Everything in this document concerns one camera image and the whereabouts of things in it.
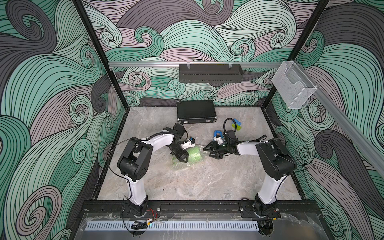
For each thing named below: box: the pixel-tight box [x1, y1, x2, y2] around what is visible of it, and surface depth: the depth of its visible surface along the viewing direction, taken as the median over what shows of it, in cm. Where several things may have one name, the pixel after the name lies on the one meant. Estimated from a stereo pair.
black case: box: [177, 100, 217, 124], surface depth 117 cm
